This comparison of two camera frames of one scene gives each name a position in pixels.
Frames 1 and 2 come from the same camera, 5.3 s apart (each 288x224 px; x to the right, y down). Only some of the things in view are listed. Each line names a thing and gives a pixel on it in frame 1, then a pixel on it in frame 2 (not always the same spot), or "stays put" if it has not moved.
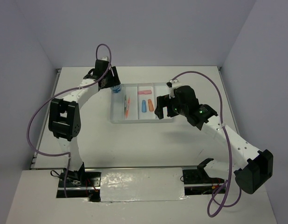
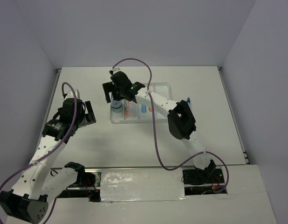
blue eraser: x=144 y=106 stays put
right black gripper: x=163 y=101 to x=108 y=87
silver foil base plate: x=154 y=184 stays put
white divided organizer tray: x=136 y=103 stays put
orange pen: x=127 y=108 stays put
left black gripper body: x=111 y=80 to x=80 y=118
